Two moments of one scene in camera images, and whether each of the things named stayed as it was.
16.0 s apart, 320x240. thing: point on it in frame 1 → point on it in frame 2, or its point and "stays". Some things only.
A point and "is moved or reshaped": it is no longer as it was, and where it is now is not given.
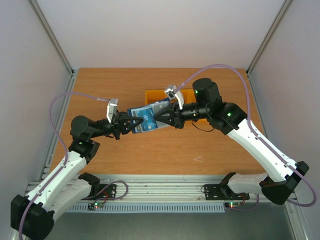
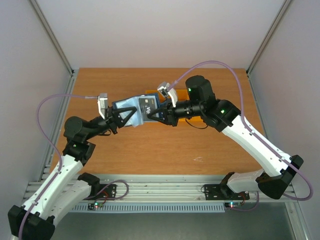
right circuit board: (232, 205) stays
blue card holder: (150, 122) is moved or reshaped
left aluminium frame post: (51, 35) stays
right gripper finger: (167, 115) → (157, 110)
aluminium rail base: (170, 189) stays
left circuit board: (92, 206) stays
